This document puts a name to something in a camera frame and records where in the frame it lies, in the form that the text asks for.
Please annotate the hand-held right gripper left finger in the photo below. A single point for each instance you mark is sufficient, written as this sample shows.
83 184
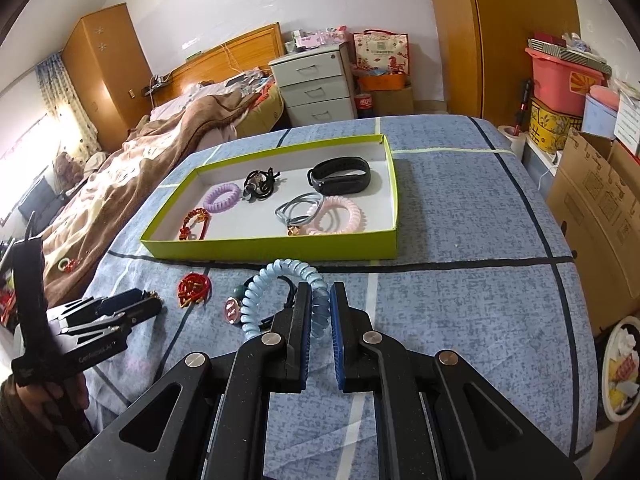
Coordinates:
302 340

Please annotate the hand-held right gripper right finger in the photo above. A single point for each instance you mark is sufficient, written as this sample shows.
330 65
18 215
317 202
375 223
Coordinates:
337 340

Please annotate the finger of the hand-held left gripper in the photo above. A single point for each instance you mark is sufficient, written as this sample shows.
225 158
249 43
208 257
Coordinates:
100 334
120 305

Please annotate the black wristband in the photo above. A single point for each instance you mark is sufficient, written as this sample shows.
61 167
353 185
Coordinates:
350 182

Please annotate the green cardboard box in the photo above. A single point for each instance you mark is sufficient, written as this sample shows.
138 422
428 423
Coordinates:
240 172

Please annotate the person's left hand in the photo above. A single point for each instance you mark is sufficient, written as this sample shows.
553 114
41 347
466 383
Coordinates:
75 392

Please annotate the brown teddy bear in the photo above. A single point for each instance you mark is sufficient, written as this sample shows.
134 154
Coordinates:
67 166

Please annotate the blue patterned tablecloth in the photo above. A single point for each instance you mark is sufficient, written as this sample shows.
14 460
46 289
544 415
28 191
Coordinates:
475 310

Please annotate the brown floral blanket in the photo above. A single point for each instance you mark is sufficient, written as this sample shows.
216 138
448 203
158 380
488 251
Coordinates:
150 160

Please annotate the floral curtain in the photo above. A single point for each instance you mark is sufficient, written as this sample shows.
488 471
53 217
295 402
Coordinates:
65 105

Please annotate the dark bedside clutter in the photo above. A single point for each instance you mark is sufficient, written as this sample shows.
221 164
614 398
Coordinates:
157 83

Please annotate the red cola bottle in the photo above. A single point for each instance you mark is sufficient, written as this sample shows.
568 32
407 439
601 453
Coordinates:
364 106

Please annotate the small light wooden wardrobe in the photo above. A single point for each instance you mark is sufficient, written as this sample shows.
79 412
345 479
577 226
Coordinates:
105 70

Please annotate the small cardboard box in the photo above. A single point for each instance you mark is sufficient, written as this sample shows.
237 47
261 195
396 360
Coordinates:
395 102

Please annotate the clothes pile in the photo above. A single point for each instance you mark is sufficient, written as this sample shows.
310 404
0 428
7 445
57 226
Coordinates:
247 85

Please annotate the white drawer cabinet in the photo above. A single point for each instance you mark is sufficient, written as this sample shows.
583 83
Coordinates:
315 85

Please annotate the orange basket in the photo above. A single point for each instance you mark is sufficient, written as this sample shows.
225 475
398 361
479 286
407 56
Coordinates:
382 81

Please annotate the white paper roll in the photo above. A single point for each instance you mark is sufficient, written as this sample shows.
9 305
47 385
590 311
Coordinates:
515 142

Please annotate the wooden bed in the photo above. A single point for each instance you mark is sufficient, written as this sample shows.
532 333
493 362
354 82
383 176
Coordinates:
235 50

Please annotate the large cardboard box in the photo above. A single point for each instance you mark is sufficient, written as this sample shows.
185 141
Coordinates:
595 220

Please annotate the round tray of packets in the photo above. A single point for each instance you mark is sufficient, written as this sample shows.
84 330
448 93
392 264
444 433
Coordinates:
622 370

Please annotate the red patterned gift bag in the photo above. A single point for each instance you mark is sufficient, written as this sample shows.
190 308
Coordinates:
382 55

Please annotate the yellow patterned box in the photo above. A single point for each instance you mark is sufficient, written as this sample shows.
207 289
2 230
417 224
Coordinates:
550 127

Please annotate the pink packets pile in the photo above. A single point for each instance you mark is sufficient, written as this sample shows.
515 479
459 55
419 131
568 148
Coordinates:
315 39

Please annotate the pink plastic bin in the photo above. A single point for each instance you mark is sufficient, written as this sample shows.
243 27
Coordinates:
555 82

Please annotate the blue box pink lid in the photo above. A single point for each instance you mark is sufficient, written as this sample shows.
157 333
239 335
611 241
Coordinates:
600 112

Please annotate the large wooden wardrobe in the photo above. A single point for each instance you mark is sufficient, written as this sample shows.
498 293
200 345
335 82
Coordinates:
520 35

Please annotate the white labelled box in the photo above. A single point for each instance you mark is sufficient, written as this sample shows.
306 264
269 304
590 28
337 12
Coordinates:
629 122

